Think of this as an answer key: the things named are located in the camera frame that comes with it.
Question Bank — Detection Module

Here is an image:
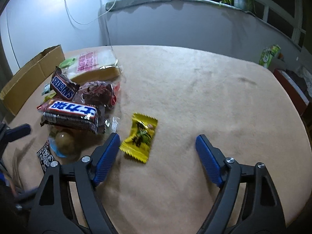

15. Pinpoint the black white patterned packet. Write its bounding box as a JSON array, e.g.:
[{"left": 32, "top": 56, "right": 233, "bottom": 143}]
[{"left": 36, "top": 141, "right": 55, "bottom": 173}]

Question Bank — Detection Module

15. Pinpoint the green lid jelly cup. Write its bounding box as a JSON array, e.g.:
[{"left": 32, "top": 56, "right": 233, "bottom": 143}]
[{"left": 49, "top": 129, "right": 77, "bottom": 158}]

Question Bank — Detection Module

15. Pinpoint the large Snickers bar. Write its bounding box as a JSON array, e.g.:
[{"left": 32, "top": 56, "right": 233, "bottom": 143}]
[{"left": 36, "top": 98, "right": 106, "bottom": 134}]

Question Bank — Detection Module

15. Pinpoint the small Snickers bar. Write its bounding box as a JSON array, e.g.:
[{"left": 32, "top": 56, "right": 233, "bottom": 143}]
[{"left": 50, "top": 66, "right": 80, "bottom": 101}]

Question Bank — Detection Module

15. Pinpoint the yellow candy packet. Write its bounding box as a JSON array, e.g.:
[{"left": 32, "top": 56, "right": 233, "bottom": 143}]
[{"left": 120, "top": 113, "right": 158, "bottom": 163}]

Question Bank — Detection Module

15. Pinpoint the dark red snack bag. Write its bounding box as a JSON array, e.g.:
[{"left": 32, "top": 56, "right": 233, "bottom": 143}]
[{"left": 72, "top": 81, "right": 120, "bottom": 110}]

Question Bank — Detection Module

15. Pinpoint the brown cardboard box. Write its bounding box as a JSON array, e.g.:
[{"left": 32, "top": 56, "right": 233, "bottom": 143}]
[{"left": 1, "top": 45, "right": 65, "bottom": 116}]

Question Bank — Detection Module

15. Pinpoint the packaged sandwich bread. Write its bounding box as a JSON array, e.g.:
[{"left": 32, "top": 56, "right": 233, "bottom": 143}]
[{"left": 59, "top": 47, "right": 120, "bottom": 85}]

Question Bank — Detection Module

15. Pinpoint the lace covered side table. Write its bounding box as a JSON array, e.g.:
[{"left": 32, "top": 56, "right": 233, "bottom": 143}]
[{"left": 273, "top": 69, "right": 311, "bottom": 116}]

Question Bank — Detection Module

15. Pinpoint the green snack bag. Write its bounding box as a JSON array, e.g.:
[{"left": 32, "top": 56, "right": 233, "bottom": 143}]
[{"left": 259, "top": 44, "right": 281, "bottom": 69}]

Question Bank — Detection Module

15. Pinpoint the grey window sill cloth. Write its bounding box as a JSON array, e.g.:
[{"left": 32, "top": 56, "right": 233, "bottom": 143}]
[{"left": 104, "top": 0, "right": 242, "bottom": 12}]

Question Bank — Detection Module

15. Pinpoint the white cable on wall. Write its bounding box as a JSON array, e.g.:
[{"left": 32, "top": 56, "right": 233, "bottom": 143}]
[{"left": 61, "top": 0, "right": 118, "bottom": 26}]

